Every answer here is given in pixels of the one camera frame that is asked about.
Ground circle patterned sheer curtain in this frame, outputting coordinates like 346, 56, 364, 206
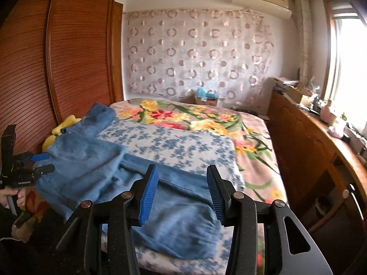
123, 8, 274, 109

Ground stack of papers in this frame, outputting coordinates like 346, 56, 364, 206
272, 77, 299, 93

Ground pink bottle on sill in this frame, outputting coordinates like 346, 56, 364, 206
320, 99, 334, 125

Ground wooden sideboard cabinet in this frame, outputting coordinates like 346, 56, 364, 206
267, 92, 366, 274

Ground floral bed cover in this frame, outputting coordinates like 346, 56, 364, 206
100, 99, 287, 203

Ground blue denim jeans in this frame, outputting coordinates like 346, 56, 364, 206
36, 103, 220, 259

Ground window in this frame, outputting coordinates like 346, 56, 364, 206
323, 0, 366, 130

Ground yellow plush toy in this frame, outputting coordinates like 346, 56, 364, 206
42, 115, 81, 153

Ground tied window curtain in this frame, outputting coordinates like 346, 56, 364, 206
294, 0, 312, 87

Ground cardboard box with blue cloth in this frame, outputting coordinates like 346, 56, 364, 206
195, 88, 218, 106

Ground person's left hand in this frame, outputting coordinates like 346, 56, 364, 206
0, 187, 26, 209

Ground blue floral white sheet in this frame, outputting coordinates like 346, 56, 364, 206
97, 119, 245, 274

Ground wooden louvered wardrobe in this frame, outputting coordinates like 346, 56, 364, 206
1, 0, 123, 153

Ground cardboard box on cabinet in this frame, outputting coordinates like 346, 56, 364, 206
286, 86, 314, 106

